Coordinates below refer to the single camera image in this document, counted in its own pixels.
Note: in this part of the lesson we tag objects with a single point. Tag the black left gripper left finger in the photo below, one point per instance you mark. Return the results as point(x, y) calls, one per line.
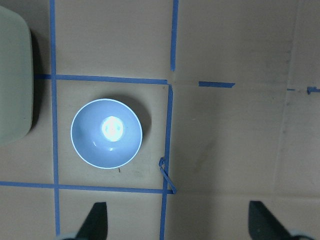
point(95, 226)

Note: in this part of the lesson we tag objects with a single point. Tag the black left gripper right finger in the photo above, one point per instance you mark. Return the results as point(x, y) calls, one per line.
point(263, 225)

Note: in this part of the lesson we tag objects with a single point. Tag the blue bowl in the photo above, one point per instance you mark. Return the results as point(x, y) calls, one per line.
point(106, 133)

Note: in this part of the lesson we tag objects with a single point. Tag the lower vertical blue tape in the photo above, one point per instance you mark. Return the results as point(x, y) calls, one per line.
point(164, 163)

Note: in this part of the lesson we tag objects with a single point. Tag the torn blue tape bits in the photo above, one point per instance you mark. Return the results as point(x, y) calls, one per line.
point(308, 90)

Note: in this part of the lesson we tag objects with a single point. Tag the upper horizontal blue tape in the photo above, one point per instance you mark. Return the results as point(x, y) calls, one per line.
point(111, 79)

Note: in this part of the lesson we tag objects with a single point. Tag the short blue tape piece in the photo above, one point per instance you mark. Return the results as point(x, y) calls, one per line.
point(211, 84)

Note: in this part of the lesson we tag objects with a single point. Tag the pale green tray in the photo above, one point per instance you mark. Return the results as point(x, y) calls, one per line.
point(16, 77)

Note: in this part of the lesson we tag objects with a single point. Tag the long vertical blue tape left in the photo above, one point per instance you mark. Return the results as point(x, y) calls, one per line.
point(52, 27)

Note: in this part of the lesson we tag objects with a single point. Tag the upper vertical blue tape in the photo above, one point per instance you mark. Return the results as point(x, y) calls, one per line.
point(174, 29)

